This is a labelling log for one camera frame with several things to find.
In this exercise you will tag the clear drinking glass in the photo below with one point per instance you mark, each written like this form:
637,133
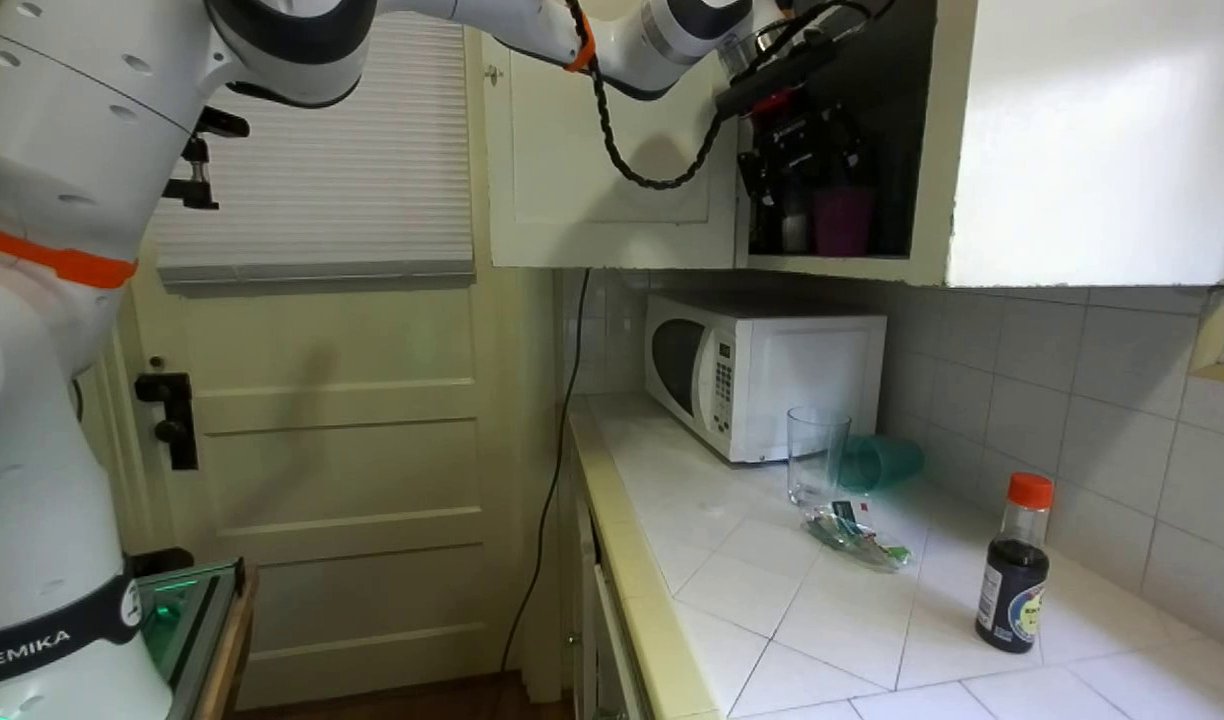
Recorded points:
811,462

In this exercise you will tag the cream upper cabinet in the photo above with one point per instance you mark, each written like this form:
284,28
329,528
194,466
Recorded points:
1104,133

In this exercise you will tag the white microwave oven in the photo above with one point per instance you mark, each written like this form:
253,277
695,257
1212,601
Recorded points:
784,382

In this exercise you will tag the dark sauce bottle orange cap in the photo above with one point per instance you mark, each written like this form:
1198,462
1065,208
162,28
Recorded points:
1015,587

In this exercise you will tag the plain cream cabinet door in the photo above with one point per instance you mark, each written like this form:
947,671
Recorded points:
546,202

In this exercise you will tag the crumpled green wrapper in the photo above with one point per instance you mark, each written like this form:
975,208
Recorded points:
854,532

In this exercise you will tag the black bar camera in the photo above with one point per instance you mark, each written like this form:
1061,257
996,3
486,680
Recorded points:
221,122

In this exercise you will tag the teal plastic cup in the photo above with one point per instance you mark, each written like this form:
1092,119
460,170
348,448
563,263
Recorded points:
876,462

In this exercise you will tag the small white bottle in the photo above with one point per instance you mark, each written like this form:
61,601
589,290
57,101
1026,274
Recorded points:
793,228

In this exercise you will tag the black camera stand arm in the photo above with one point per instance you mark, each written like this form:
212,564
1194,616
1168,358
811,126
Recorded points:
194,181

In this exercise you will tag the cream base cabinet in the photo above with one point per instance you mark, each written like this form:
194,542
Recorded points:
596,640

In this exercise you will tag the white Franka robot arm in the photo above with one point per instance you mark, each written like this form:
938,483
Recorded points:
55,335

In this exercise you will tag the black door latch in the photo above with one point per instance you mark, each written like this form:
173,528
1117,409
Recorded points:
173,414

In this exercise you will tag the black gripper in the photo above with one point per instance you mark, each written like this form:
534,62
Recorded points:
805,143

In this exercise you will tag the cream panelled door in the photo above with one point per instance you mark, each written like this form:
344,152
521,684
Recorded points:
356,443

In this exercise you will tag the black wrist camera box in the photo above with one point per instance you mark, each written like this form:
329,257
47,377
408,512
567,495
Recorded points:
779,75

